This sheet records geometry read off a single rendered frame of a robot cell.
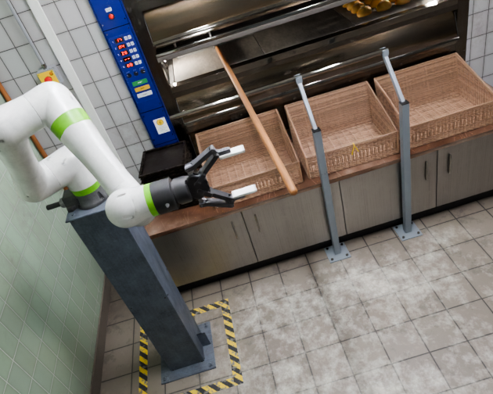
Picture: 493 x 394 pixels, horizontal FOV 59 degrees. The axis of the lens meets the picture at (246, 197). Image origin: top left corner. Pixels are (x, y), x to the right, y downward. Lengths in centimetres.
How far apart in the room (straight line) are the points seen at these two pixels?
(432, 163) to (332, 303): 102
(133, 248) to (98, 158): 70
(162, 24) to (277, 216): 127
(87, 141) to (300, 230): 169
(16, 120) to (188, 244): 151
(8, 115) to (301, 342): 186
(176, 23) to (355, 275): 181
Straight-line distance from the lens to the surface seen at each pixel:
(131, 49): 262
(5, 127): 142
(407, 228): 299
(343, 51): 288
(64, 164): 177
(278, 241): 277
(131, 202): 118
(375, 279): 277
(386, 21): 292
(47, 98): 144
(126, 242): 195
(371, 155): 265
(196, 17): 260
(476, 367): 249
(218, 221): 258
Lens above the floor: 215
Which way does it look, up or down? 37 degrees down
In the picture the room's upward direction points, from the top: 18 degrees counter-clockwise
